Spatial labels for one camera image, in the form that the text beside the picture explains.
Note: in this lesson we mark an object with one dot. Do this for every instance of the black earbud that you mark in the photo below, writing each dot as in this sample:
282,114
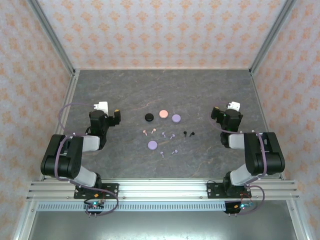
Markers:
185,133
191,134

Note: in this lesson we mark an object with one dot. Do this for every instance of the pink earbud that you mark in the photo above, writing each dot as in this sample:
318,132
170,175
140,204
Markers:
144,132
153,130

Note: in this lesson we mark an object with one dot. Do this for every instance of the black earbud charging case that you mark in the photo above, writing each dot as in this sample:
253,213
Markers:
149,117

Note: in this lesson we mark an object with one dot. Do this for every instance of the purple earbud charging case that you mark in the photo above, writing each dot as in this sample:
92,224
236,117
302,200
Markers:
176,118
152,145

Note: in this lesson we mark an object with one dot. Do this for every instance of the pink earbud charging case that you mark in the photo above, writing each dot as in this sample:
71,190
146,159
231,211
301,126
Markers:
163,114

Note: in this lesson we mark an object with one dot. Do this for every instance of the purple earbud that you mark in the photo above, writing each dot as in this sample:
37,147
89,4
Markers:
175,151
163,134
172,136
162,153

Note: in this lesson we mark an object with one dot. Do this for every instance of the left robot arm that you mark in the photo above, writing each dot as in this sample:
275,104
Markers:
67,160

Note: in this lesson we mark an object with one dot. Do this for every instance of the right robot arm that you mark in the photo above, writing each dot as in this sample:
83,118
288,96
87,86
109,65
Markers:
257,155

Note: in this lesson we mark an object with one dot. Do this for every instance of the grey metal sheet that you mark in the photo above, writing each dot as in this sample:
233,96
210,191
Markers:
162,227

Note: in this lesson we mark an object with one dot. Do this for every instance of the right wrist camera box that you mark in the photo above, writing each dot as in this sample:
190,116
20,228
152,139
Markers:
234,105

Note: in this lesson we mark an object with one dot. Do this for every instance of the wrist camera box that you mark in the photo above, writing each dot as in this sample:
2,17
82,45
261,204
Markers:
102,106
234,105

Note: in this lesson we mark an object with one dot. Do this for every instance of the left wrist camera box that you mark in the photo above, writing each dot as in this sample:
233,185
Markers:
102,106

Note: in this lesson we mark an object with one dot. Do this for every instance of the aluminium side rail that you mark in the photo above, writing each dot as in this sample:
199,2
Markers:
260,100
71,90

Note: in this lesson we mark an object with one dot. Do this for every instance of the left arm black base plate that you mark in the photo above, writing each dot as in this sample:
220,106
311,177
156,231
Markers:
111,190

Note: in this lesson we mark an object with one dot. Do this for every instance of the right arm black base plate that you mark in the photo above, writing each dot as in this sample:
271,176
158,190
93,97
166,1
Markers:
215,190

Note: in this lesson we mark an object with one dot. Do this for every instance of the aluminium mounting rail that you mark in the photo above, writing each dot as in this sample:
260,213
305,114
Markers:
162,190

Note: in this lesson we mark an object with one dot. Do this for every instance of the aluminium frame post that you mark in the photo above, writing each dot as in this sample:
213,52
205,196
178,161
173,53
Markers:
273,32
51,32

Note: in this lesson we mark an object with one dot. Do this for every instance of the aluminium frame leg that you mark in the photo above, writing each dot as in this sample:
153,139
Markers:
23,225
297,225

